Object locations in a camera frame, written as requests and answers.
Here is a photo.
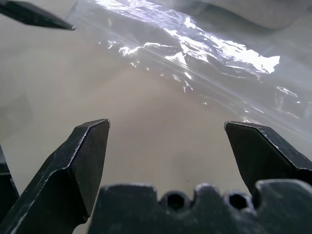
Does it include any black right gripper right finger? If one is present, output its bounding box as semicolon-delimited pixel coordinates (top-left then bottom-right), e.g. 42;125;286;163
224;120;312;196

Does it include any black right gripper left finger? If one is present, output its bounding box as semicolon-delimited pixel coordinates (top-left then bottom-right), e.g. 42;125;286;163
0;118;110;234

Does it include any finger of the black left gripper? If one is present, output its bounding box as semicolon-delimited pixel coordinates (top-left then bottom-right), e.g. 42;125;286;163
0;0;77;32

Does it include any clear plastic bag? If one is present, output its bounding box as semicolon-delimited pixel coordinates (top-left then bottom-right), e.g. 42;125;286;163
65;0;312;129

